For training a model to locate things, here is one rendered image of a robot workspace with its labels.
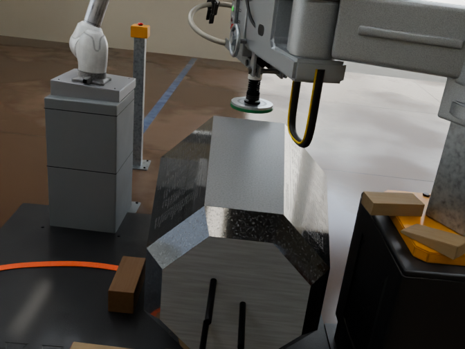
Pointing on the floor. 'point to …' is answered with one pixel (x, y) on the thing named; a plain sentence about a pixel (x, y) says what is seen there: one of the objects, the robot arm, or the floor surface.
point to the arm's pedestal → (89, 162)
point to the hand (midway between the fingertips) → (210, 16)
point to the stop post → (140, 34)
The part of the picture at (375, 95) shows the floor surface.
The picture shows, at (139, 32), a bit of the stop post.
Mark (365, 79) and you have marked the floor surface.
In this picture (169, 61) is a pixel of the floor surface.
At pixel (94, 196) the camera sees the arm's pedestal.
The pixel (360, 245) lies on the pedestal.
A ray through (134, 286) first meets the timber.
